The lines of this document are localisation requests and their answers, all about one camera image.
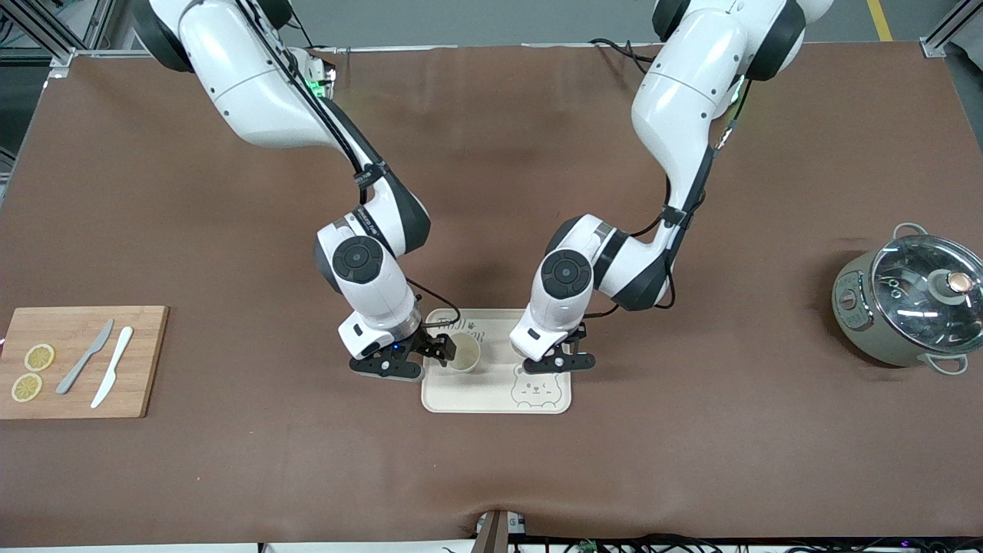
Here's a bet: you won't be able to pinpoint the grey metal table bracket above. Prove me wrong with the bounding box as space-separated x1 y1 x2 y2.
472 508 528 553

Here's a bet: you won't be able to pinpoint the black base cables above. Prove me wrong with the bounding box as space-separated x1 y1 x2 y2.
587 37 655 75

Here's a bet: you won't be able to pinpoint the grey electric cooking pot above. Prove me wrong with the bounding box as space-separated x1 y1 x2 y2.
832 223 983 377

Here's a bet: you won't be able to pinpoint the grey plastic knife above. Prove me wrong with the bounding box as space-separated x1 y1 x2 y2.
55 319 115 396

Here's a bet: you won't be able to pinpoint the wooden cutting board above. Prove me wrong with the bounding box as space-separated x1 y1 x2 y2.
0 306 170 420

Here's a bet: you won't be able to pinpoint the brown table cover mat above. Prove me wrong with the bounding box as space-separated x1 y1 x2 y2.
0 42 983 548

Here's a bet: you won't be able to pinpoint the aluminium frame profile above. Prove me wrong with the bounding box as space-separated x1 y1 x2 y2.
0 0 104 68
920 0 983 59

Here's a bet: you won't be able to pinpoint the glass pot lid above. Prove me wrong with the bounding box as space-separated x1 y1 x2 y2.
870 234 983 356

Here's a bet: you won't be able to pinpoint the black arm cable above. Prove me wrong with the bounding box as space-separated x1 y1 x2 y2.
234 0 463 339
584 73 757 317

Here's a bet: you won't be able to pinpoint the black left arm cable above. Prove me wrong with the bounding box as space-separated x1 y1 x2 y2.
584 73 757 317

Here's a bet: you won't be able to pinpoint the white plastic knife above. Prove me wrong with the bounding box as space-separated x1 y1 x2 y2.
90 326 134 409

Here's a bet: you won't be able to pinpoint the cream tray with bear print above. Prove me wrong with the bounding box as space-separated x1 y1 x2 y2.
421 308 572 416

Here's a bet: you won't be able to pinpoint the white plastic cup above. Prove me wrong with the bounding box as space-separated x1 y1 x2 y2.
448 333 482 374

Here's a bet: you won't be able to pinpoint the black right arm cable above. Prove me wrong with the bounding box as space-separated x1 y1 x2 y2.
234 0 463 339

